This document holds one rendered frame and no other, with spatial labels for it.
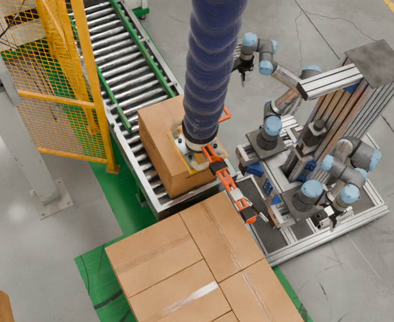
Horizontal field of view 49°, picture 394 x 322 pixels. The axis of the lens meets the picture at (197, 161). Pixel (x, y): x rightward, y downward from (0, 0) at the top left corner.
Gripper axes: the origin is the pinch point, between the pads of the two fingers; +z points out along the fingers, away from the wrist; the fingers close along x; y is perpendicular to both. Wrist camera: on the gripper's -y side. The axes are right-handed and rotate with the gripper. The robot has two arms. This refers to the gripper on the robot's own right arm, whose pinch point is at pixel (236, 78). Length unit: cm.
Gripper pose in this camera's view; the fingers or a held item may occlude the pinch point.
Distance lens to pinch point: 273.6
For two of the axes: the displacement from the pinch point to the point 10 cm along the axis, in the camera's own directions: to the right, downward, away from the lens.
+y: 9.1, -3.3, 2.5
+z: -0.7, 4.7, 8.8
